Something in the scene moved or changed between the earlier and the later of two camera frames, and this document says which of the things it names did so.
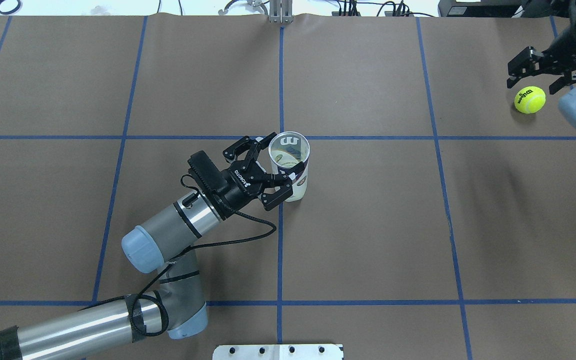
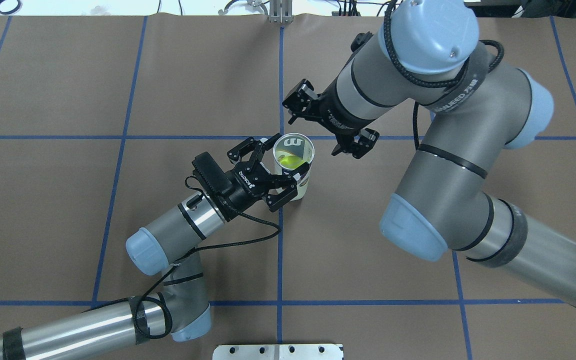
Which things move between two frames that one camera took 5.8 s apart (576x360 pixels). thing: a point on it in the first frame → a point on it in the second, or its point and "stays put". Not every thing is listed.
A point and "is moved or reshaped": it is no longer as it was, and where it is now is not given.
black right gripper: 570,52 → 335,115
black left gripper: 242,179 stays put
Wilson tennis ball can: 288,149 stays put
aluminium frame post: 281,11 stays put
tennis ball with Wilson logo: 530,100 is moved or reshaped
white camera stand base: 278,352 stays put
